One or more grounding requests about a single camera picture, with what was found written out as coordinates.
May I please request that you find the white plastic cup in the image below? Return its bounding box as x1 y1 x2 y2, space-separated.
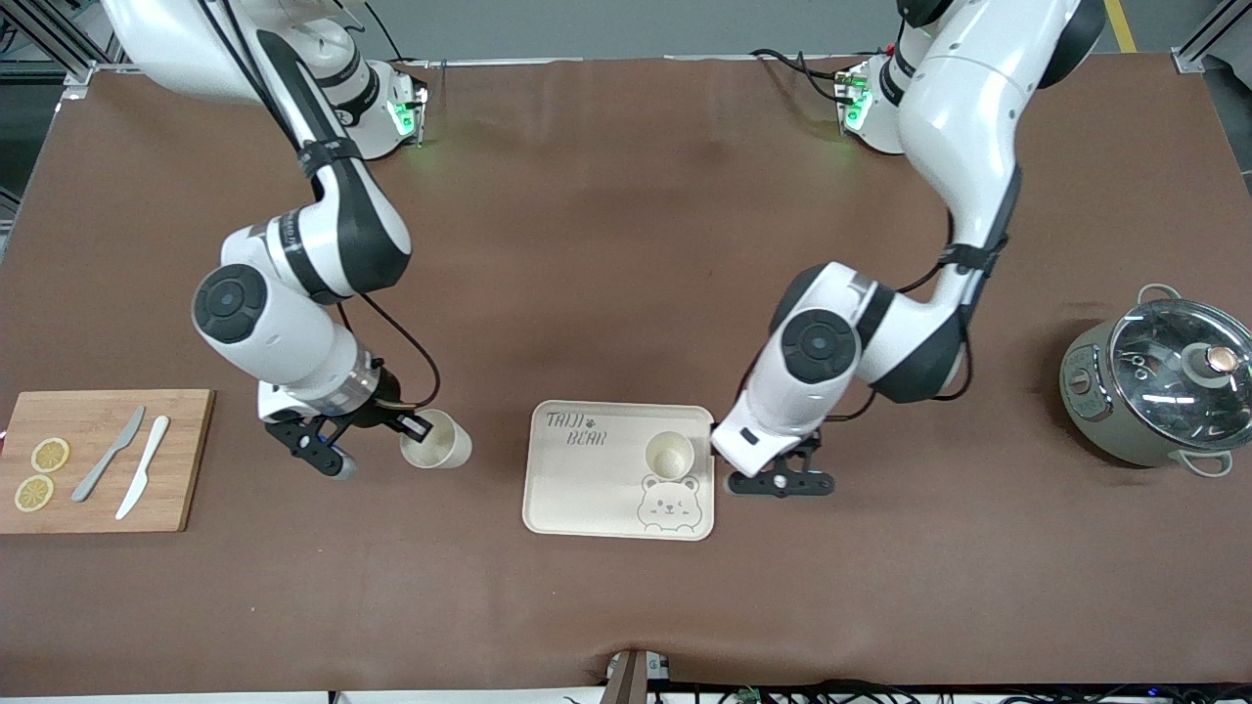
644 429 696 481
398 408 473 471

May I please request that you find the beige bear print tray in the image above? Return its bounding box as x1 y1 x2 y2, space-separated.
521 399 717 543

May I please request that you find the bamboo cutting board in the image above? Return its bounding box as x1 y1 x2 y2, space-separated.
0 389 216 535

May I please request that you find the white plastic knife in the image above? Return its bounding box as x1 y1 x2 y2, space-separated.
114 415 171 521

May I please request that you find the brown table mat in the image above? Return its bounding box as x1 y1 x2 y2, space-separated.
0 54 1252 697

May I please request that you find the grey-green electric cooking pot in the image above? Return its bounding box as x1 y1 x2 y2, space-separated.
1059 284 1235 480

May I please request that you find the grey plastic knife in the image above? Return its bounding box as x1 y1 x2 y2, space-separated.
70 405 147 505

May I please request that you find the glass pot lid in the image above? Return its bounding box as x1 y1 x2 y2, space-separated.
1108 298 1252 453

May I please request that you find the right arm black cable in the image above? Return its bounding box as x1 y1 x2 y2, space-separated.
196 0 441 410

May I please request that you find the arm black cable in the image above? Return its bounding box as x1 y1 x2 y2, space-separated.
196 0 441 410
825 176 1023 423

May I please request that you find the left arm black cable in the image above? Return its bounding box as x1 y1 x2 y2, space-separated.
825 176 1023 423

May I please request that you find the metal camera pole bracket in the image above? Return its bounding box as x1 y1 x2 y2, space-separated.
602 648 676 704

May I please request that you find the black base cable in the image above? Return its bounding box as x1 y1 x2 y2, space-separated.
367 0 407 62
749 45 854 107

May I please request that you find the aluminium frame profile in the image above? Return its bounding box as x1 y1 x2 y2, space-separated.
0 0 128 91
1172 0 1252 74

